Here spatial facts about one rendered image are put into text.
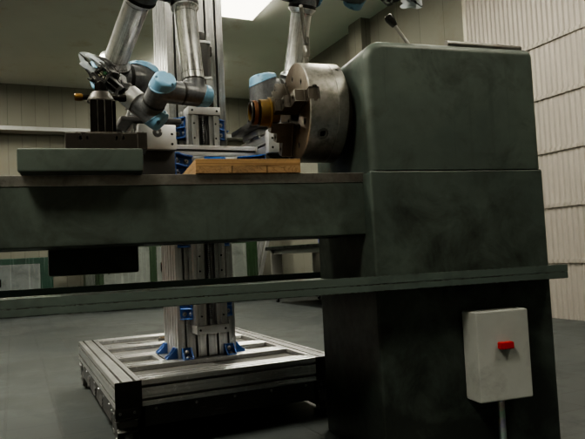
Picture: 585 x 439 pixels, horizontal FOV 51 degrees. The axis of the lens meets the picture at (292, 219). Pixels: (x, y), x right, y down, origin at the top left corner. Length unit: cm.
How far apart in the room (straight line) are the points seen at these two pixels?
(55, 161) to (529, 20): 472
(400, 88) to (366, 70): 12
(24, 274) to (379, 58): 700
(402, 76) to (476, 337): 79
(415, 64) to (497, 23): 414
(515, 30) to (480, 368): 434
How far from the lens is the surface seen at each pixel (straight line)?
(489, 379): 189
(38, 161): 162
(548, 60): 555
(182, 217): 168
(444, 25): 672
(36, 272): 840
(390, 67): 188
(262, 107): 190
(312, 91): 184
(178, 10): 218
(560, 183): 535
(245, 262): 863
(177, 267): 254
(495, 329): 189
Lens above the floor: 64
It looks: 3 degrees up
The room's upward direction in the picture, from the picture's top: 3 degrees counter-clockwise
